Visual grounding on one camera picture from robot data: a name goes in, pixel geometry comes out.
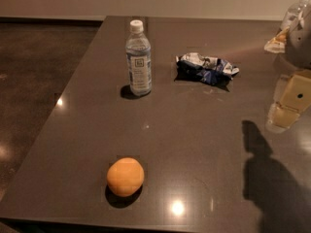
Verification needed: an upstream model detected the clear bottle at table edge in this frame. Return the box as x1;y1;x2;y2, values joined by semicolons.
280;0;310;30

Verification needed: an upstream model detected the crumpled blue chip bag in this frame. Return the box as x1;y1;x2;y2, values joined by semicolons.
176;52;239;85

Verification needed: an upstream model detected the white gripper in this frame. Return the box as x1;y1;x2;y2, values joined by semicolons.
263;9;311;130

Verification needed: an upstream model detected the clear plastic water bottle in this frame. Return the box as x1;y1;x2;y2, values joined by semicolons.
125;19;152;96

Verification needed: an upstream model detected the orange fruit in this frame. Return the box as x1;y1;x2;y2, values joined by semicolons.
106;157;145;197

